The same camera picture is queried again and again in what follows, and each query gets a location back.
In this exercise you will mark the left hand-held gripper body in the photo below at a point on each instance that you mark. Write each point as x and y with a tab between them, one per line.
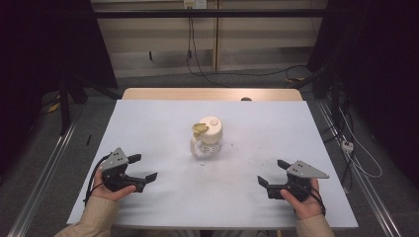
113	171

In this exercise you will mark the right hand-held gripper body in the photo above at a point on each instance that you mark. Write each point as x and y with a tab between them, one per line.
301	181

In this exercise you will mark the glass cup with cream lid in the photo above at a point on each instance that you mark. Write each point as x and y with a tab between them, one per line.
212	131

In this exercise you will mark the person's left hand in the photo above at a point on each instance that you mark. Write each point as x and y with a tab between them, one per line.
105	194

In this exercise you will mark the person's right hand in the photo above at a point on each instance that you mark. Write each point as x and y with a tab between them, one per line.
308	209

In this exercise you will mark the white table mat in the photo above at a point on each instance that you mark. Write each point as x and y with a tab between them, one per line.
263	131

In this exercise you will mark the white power strip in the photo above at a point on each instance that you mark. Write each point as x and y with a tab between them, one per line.
347	146

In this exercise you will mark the black stand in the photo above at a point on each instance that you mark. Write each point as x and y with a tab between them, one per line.
64	105

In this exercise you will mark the black curtain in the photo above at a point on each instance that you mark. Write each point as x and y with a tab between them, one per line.
42	42
378	65

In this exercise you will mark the metal floor rail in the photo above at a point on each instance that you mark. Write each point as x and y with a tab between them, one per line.
42	177
365	184

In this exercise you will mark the white wall socket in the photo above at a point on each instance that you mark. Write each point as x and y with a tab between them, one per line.
195	3

